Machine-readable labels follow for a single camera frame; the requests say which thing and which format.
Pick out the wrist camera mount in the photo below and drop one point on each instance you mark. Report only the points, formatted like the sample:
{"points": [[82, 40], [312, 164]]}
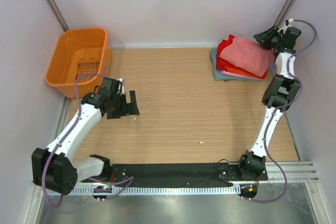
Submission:
{"points": [[288, 23], [120, 90]]}

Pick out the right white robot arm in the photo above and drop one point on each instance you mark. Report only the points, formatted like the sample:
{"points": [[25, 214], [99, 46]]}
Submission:
{"points": [[278, 97]]}

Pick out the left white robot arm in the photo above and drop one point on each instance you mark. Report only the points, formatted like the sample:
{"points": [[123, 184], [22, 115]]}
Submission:
{"points": [[53, 168]]}

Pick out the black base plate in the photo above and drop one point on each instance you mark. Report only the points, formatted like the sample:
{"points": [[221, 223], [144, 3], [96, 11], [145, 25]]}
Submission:
{"points": [[177, 175]]}

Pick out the light pink folded t shirt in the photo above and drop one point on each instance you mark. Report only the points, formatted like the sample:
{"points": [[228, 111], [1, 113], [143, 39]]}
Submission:
{"points": [[239, 75]]}

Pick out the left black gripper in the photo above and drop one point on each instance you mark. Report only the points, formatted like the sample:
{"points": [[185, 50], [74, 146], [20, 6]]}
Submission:
{"points": [[128, 108]]}

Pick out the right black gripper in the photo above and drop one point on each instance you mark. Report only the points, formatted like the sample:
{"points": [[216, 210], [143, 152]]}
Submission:
{"points": [[264, 37]]}

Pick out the red folded t shirt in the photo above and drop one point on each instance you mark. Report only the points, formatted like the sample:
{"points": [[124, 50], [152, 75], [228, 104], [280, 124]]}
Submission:
{"points": [[223, 51]]}

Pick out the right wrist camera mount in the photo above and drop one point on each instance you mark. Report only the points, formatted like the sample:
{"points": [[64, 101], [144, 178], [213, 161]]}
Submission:
{"points": [[288, 23]]}

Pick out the aluminium frame rail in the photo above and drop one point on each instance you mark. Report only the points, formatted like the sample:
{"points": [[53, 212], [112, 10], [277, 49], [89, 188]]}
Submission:
{"points": [[288, 171]]}

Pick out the orange folded t shirt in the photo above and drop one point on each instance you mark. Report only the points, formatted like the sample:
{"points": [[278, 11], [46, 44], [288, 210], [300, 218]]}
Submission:
{"points": [[234, 69]]}

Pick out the white slotted cable duct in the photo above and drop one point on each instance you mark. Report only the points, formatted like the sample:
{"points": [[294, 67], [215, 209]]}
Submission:
{"points": [[95, 190]]}

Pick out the grey folded t shirt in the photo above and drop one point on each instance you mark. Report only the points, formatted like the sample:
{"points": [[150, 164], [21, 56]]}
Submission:
{"points": [[218, 75]]}

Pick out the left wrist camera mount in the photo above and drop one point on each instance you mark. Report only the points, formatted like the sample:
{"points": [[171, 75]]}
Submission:
{"points": [[120, 90]]}

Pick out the orange plastic basket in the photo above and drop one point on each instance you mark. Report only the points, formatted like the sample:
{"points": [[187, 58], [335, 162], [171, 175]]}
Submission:
{"points": [[77, 52]]}

